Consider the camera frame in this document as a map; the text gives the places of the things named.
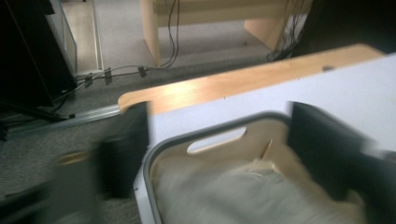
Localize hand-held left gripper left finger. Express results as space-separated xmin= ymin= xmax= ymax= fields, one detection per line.
xmin=92 ymin=102 xmax=149 ymax=200

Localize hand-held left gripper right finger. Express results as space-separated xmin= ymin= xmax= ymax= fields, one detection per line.
xmin=286 ymin=101 xmax=396 ymax=224

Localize beige basket with grey rim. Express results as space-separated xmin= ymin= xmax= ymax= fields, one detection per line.
xmin=141 ymin=111 xmax=375 ymax=224

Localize grey shorts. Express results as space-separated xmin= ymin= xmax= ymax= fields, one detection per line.
xmin=152 ymin=155 xmax=368 ymax=224

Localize white table board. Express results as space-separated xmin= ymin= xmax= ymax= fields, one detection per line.
xmin=134 ymin=52 xmax=396 ymax=224

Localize black metal stand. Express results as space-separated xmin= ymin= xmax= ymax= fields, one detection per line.
xmin=0 ymin=99 xmax=76 ymax=123

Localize wooden table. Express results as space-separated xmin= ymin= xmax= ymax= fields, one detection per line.
xmin=117 ymin=42 xmax=387 ymax=117

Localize dark curtain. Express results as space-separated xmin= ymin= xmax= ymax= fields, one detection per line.
xmin=298 ymin=0 xmax=396 ymax=57

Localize black cabinet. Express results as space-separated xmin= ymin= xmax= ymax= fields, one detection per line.
xmin=0 ymin=0 xmax=78 ymax=108

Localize light wooden desk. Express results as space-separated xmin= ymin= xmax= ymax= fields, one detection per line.
xmin=139 ymin=0 xmax=314 ymax=68

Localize aluminium floor rail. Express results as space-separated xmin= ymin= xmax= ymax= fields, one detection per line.
xmin=0 ymin=104 xmax=121 ymax=141

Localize grey floor cable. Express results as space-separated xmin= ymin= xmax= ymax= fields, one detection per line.
xmin=74 ymin=64 xmax=163 ymax=90

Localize bundle of dark cables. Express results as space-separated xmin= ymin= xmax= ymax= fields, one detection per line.
xmin=265 ymin=0 xmax=309 ymax=62

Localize black hanging cables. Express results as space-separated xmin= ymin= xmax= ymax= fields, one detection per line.
xmin=160 ymin=0 xmax=181 ymax=69

